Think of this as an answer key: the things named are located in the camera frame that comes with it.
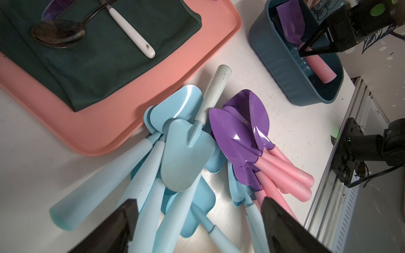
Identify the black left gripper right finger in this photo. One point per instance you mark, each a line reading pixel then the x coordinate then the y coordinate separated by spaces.
pixel 284 234

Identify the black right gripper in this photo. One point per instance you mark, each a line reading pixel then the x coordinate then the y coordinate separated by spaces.
pixel 368 22

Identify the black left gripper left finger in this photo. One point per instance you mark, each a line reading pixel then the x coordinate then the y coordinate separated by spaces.
pixel 114 233

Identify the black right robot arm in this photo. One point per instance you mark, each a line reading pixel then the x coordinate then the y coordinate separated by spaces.
pixel 354 149

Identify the teal storage box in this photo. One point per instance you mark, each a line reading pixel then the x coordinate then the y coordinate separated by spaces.
pixel 291 72

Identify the pink cutting board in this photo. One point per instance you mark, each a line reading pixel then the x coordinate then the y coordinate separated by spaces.
pixel 104 126

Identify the dark green cloth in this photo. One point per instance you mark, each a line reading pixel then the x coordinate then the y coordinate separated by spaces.
pixel 106 59

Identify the dark metal spoon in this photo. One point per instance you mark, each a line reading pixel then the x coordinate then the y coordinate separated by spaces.
pixel 63 33

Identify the light blue shovel white handle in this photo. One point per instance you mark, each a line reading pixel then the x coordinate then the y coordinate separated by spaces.
pixel 188 148

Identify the white handled small spoon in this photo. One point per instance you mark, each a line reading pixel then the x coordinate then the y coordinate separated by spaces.
pixel 132 33

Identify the white handled knife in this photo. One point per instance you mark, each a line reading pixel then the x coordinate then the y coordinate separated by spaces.
pixel 55 8

